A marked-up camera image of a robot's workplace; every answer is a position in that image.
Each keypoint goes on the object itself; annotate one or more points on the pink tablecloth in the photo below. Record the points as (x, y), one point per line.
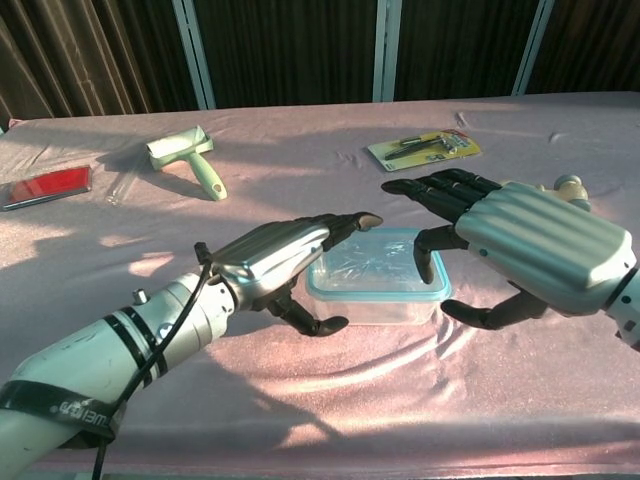
(350, 390)

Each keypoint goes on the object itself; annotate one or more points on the red flat rectangular plate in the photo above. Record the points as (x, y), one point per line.
(50, 186)

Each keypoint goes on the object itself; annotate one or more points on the yellow blister pack with tools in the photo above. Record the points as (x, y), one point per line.
(425, 149)

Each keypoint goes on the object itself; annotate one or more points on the blue rimmed clear container lid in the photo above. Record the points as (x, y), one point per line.
(370, 270)

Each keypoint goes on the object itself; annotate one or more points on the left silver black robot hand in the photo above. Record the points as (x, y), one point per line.
(272, 250)

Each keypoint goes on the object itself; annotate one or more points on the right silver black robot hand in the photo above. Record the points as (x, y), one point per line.
(540, 245)

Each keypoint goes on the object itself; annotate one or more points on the clear plastic tube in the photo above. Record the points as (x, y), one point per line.
(121, 185)

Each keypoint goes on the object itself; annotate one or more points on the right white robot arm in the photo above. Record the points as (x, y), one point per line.
(630, 310)

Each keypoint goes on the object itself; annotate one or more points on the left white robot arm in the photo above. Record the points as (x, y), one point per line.
(90, 355)

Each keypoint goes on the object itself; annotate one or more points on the green lint roller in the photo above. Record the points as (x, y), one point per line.
(202, 167)

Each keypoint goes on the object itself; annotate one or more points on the brown pleated curtain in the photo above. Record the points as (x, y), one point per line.
(75, 55)

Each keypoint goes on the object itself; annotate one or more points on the light blue metal post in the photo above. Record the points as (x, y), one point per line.
(386, 50)
(534, 47)
(192, 50)

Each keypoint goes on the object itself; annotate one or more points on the clear plastic container base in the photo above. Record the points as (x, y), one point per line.
(380, 311)

